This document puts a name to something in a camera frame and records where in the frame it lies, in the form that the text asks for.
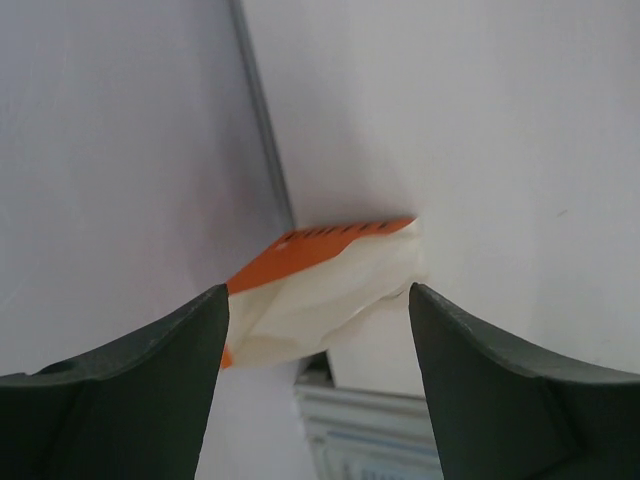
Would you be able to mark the orange white box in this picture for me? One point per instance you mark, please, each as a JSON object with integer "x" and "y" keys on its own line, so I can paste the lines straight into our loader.
{"x": 314, "y": 287}

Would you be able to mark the aluminium profile rails right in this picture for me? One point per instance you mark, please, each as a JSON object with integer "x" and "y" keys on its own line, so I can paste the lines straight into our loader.
{"x": 363, "y": 435}

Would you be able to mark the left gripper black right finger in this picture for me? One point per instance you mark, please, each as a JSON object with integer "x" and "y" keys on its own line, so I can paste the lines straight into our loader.
{"x": 504, "y": 408}

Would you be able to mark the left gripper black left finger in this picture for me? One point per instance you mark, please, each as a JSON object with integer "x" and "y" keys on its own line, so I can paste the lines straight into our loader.
{"x": 134, "y": 408}

